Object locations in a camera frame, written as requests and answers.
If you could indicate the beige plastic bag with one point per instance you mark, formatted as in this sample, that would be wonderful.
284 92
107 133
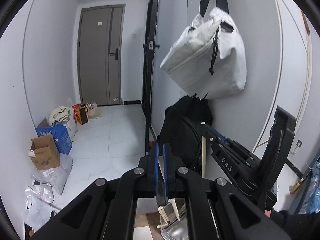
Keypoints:
93 112

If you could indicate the red yellow paper bag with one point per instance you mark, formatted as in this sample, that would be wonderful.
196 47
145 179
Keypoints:
80 114

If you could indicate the white shoulder bag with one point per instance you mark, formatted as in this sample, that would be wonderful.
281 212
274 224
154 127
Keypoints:
208 60

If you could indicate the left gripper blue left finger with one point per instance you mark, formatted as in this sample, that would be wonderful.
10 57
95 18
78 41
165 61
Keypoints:
152 171

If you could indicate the wooden chopstick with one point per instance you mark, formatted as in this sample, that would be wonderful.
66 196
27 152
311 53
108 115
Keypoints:
162 199

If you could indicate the white plastic bag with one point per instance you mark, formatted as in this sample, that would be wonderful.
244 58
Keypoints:
40 208

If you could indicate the grey door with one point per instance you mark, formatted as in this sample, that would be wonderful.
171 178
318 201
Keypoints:
99 53

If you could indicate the white utensil holder cup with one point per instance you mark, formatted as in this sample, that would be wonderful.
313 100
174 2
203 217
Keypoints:
173 220

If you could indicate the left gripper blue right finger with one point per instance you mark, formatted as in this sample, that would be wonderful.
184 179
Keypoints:
173 186

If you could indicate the right hand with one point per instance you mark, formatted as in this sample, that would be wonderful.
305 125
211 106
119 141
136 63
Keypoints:
268 213

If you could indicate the checkered table mat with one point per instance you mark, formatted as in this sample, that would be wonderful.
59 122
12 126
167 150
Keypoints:
146 227

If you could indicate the chopstick in holder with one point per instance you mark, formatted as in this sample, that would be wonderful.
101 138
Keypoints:
203 157

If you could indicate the brown cardboard box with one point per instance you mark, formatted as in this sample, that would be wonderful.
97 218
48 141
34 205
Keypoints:
43 153

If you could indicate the black metal rack frame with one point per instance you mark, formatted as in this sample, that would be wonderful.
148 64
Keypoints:
149 47

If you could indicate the grey plastic mailer bag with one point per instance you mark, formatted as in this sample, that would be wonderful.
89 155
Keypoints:
56 177

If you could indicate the blue cardboard box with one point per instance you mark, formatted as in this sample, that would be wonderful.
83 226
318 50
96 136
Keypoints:
59 133

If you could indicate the black backpack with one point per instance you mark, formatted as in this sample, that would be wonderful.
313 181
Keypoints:
182 130

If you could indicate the cream canvas tote bag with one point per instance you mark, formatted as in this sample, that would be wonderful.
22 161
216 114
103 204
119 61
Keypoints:
59 115

